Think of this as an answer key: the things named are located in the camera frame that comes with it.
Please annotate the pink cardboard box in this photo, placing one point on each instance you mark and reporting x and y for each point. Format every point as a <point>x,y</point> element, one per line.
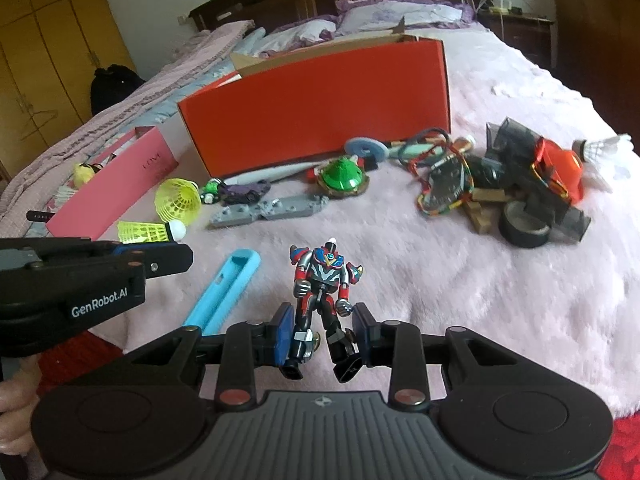
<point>110,190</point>

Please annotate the white pillow with purple trim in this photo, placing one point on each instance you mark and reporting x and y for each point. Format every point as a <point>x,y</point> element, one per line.
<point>300,35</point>
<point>400,12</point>

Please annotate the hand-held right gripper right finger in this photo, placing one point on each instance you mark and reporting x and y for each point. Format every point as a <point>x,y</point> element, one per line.
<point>361,334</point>

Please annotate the blue round disc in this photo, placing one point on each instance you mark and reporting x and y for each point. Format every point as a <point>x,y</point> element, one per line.
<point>365,149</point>

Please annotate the yellow shuttlecock with white cork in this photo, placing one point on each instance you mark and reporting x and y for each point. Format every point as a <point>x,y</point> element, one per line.
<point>145,232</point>

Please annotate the grey toy plate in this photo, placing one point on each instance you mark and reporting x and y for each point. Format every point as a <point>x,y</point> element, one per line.
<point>270,210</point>

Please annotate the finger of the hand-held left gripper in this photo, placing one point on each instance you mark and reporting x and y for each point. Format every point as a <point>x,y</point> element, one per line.
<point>170,259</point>
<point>75,249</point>

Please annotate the green toy car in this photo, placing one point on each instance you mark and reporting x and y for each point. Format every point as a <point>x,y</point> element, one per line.
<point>210,191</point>

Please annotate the red cardboard box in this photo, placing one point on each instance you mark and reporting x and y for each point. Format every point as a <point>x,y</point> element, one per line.
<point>325,105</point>

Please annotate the red patterned cloth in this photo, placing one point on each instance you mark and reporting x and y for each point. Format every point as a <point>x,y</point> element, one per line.
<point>625,447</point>

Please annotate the wooden blocks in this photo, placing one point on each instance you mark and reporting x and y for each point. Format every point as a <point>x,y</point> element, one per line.
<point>480,212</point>

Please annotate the white feather shuttlecock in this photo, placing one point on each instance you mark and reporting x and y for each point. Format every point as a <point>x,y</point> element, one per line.
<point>602,152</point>

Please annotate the yellow wooden wardrobe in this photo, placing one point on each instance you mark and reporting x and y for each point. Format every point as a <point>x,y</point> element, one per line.
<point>45,45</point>

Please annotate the pink quilt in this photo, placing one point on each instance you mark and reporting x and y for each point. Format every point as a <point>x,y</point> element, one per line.
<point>125,95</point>

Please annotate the wooden dresser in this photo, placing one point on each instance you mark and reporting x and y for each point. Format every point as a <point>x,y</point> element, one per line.
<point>600,35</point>

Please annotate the black bag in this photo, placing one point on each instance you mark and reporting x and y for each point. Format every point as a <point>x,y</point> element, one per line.
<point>115,90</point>

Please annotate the white plastic toy tube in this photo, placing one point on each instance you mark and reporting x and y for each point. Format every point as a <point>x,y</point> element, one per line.
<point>265,175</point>

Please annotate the purple toy car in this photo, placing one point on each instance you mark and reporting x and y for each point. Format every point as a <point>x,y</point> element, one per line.
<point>245,192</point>

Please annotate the wooden nightstand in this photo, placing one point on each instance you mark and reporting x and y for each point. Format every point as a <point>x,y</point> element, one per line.
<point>520,35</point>

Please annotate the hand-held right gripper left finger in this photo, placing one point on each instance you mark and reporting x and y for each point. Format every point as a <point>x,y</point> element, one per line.
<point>285,332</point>

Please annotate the orange plastic toy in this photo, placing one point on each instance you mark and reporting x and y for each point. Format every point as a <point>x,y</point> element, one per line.
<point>562,165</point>

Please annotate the yellow netted shuttlecock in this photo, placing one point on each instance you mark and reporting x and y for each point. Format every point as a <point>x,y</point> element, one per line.
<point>177,200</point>

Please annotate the yellow plush toy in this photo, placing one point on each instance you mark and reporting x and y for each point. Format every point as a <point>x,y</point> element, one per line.
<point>84,174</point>

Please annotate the blue silicone case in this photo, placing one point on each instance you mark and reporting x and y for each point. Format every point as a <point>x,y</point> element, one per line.
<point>225,290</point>

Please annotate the green spinning top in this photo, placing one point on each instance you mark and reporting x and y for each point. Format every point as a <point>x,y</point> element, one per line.
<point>342,177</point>

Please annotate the red black robot toy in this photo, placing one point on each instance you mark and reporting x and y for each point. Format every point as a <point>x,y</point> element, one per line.
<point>322,280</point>

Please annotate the black tape roll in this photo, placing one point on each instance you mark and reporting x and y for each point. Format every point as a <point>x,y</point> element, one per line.
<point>520,232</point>

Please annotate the person's left hand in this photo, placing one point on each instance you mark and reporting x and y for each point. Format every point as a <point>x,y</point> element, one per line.
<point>12,410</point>

